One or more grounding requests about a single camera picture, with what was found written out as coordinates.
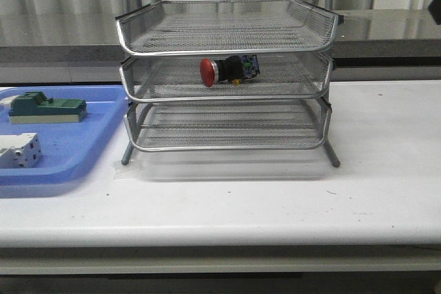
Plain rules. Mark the blue plastic tray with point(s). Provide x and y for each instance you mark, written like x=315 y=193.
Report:
x=69 y=150

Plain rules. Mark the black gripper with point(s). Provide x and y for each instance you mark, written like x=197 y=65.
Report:
x=435 y=11

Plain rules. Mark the green and beige switch block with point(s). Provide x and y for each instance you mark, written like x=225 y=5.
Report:
x=36 y=107

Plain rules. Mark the dark granite counter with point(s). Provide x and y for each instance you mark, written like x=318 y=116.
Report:
x=71 y=38

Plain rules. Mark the red emergency push button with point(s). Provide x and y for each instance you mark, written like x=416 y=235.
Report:
x=234 y=69

